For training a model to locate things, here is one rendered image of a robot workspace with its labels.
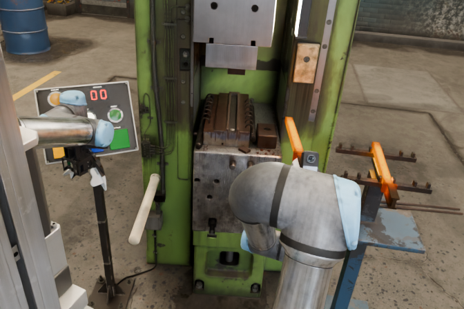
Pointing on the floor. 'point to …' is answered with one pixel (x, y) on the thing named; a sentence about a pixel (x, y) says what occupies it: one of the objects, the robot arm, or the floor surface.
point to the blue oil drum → (23, 17)
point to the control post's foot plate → (120, 300)
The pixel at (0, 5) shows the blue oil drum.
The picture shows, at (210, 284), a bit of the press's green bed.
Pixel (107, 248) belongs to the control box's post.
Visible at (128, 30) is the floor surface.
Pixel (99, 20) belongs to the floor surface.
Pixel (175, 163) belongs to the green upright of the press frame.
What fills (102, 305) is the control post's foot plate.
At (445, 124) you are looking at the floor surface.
